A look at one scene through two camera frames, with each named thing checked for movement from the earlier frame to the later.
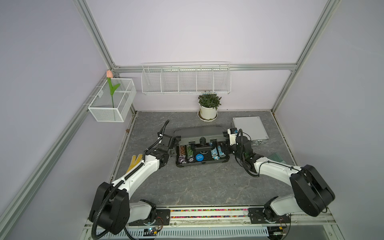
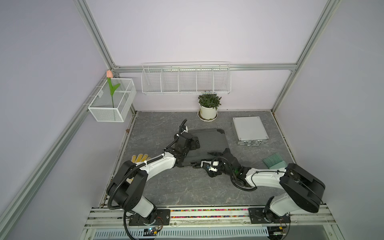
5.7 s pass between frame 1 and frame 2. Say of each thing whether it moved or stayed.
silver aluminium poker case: stayed
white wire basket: stayed
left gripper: moved
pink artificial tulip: stayed
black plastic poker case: stayed
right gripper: moved
